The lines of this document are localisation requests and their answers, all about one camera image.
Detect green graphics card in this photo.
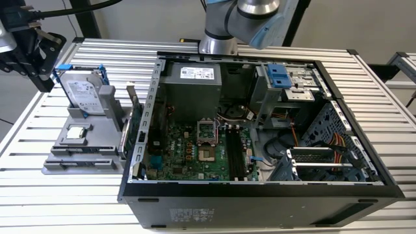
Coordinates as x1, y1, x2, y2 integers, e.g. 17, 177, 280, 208
119, 81, 145, 159

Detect CPU socket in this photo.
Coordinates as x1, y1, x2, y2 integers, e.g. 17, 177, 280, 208
197, 143, 217, 163

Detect pale power supply wires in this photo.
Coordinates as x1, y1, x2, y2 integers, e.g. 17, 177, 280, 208
216, 107, 257, 122

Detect thin wire locking lever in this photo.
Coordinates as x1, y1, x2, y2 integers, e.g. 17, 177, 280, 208
215, 121, 228, 137

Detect neighbouring metal slat table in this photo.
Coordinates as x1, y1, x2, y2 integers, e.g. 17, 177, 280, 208
385, 51, 416, 108

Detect metal socket cover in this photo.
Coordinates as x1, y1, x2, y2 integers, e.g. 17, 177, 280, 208
196, 118, 217, 144

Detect silver CPU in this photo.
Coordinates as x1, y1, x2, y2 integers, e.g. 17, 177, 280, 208
65, 126, 85, 139

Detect grey parts rack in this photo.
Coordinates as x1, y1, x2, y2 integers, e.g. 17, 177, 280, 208
41, 85, 131, 175

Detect thick black camera cable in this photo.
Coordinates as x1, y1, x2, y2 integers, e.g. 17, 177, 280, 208
0, 0, 121, 32

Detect coloured drive power wires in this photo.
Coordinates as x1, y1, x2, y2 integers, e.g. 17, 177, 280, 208
272, 109, 293, 121

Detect black case fan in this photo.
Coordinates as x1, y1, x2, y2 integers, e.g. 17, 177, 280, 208
152, 96, 169, 130

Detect green motherboard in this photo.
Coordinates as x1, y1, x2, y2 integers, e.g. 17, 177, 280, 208
145, 123, 260, 181

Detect red yellow wire bundle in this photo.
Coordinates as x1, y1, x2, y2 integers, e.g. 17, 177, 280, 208
328, 133, 347, 166

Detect black vertical frame post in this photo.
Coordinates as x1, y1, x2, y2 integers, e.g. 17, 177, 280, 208
283, 0, 312, 47
69, 0, 101, 39

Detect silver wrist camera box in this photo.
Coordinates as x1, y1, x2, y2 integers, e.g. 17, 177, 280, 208
0, 23, 17, 54

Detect RAM memory stick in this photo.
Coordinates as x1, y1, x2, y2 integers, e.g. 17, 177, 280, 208
60, 159, 111, 165
64, 146, 107, 151

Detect metal disk bay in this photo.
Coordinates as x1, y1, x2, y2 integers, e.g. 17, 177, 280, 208
269, 146, 355, 182

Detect black data cable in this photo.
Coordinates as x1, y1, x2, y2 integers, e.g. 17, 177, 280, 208
263, 136, 287, 166

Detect grey metal drive bay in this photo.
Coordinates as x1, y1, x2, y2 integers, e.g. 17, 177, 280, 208
249, 62, 325, 129

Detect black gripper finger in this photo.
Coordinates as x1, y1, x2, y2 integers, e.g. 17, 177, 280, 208
27, 32, 68, 93

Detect black open PC case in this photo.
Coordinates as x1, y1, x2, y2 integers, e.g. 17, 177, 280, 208
116, 50, 405, 230

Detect hard disk in blue carrier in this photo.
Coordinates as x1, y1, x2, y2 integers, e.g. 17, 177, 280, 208
52, 62, 109, 119

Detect grey power supply unit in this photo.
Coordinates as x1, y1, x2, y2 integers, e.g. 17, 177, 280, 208
159, 62, 224, 122

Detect blue plastic drive latch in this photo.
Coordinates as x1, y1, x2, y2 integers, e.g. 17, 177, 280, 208
265, 63, 289, 88

